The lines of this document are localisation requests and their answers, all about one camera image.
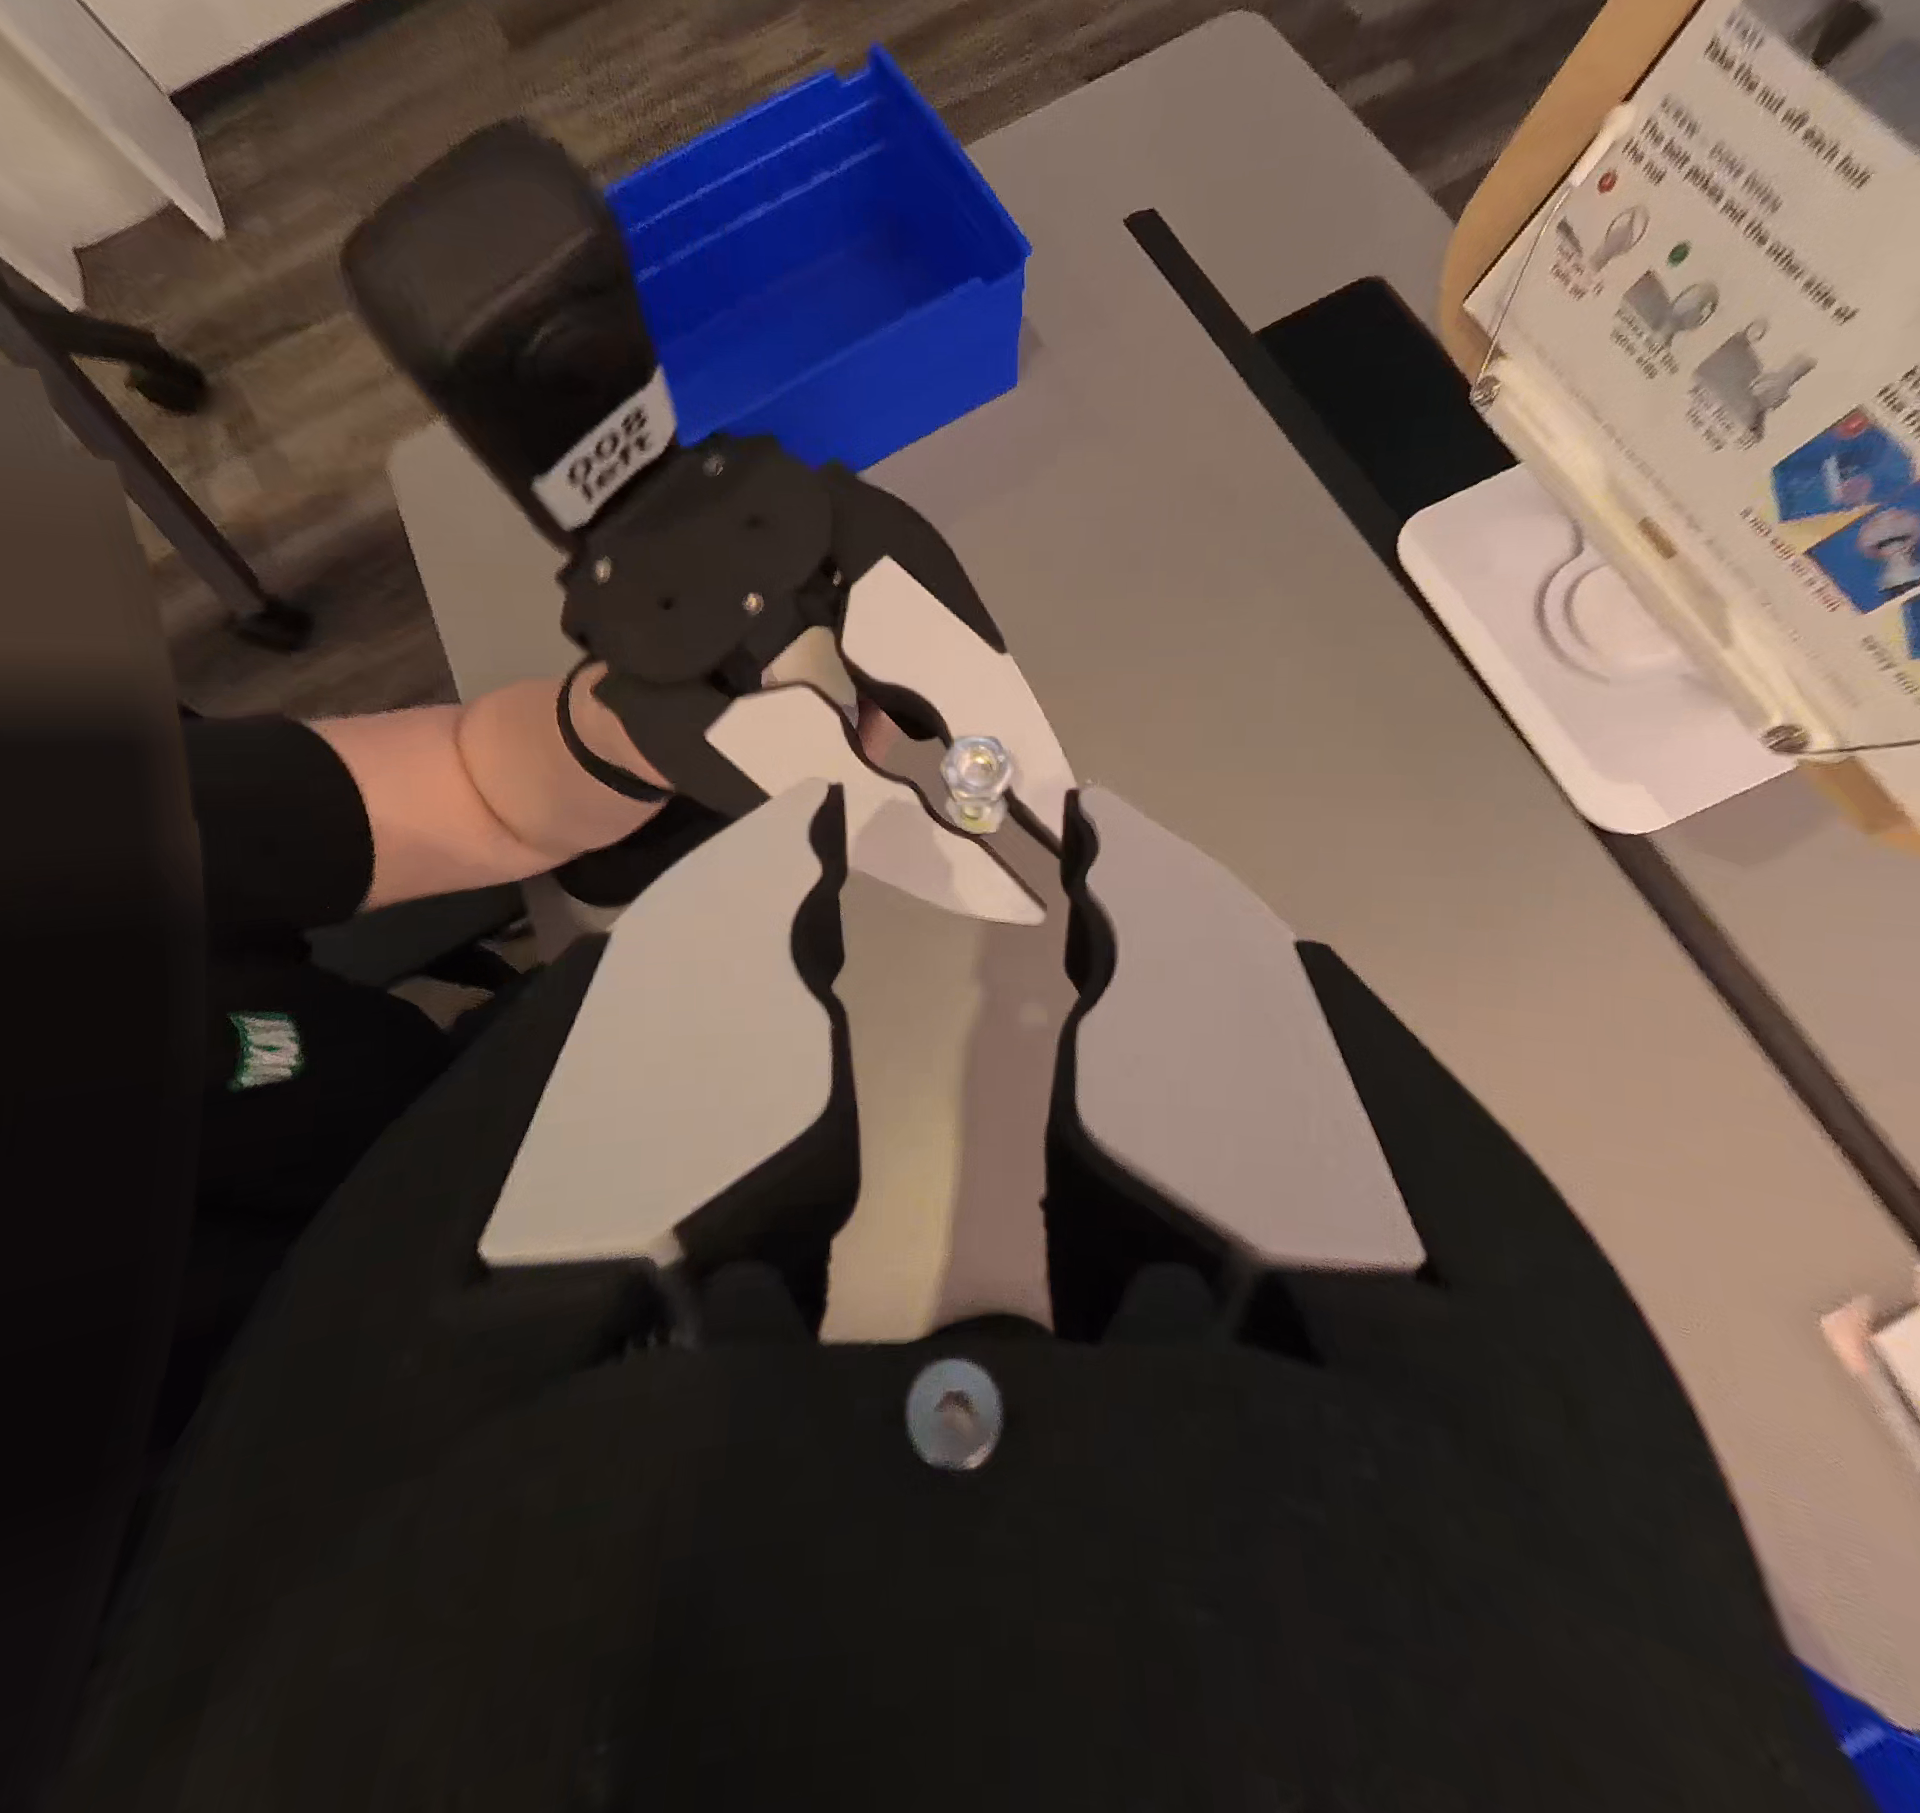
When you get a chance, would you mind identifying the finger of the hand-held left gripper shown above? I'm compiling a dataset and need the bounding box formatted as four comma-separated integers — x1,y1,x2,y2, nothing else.
701,686,1050,929
837,558,1077,860

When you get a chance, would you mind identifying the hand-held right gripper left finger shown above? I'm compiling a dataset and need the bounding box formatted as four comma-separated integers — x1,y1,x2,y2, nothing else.
477,778,870,1274

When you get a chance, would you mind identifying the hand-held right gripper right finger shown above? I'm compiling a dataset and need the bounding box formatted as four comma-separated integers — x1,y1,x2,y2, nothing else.
1042,784,1429,1274

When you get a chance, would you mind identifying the silver hex bolt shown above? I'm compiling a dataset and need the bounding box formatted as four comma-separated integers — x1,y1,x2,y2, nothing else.
942,741,1013,839

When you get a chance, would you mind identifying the person's left forearm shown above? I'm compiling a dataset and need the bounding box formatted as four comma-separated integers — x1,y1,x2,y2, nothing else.
306,703,483,923

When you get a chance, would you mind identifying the person's left hand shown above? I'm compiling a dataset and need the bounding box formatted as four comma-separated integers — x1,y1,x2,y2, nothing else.
457,671,674,885

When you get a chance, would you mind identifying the black rectangular mat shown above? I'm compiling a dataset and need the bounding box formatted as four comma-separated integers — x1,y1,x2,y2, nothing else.
1256,275,1520,525

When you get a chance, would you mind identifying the white stand base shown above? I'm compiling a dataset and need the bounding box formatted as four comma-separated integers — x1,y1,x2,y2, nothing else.
1396,468,1801,838

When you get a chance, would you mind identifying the black table foot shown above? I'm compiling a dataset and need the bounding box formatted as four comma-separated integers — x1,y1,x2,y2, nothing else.
0,270,316,652

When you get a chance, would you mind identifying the paper sheet in plastic sleeve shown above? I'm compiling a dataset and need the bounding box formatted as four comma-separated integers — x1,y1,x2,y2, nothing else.
1817,1297,1920,1461

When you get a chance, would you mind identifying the printed instruction sheet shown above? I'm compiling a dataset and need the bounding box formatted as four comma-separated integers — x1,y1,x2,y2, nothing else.
1460,0,1920,758

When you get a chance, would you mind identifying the wooden backing board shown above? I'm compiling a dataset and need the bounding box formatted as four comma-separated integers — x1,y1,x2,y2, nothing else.
1438,0,1920,857

